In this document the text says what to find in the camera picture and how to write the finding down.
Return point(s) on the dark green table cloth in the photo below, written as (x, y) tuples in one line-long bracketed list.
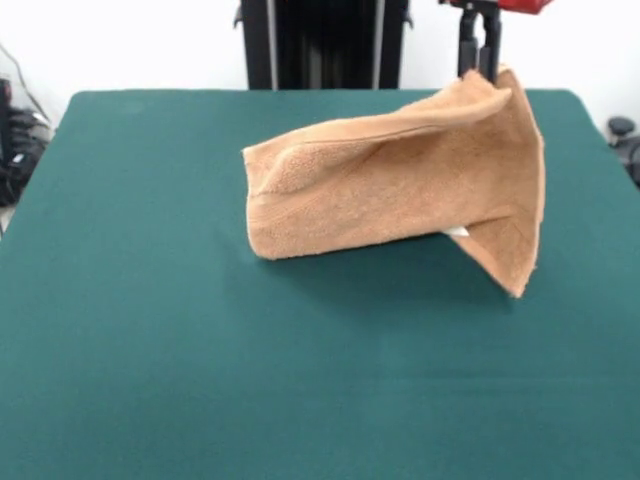
[(150, 300)]

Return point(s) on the tan terry towel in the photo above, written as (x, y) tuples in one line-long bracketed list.
[(400, 190)]

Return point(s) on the black bag pile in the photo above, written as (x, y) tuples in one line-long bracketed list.
[(25, 150)]

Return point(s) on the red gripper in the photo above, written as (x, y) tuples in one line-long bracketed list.
[(520, 5)]

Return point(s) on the black round chair part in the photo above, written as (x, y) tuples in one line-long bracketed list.
[(622, 127)]

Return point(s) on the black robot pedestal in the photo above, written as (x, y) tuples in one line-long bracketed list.
[(325, 45)]

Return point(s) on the black case with red mark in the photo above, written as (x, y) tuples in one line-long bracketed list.
[(4, 115)]

